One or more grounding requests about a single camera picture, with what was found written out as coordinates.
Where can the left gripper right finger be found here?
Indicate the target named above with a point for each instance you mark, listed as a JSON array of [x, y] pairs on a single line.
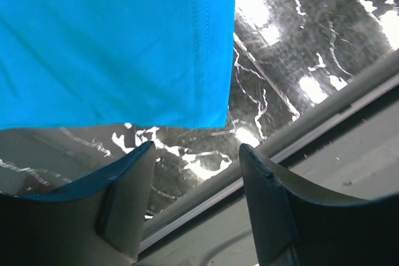
[[297, 222]]

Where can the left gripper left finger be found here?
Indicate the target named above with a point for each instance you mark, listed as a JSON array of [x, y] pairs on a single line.
[[95, 220]]

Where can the blue t-shirt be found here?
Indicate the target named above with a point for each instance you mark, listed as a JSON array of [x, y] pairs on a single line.
[[78, 63]]

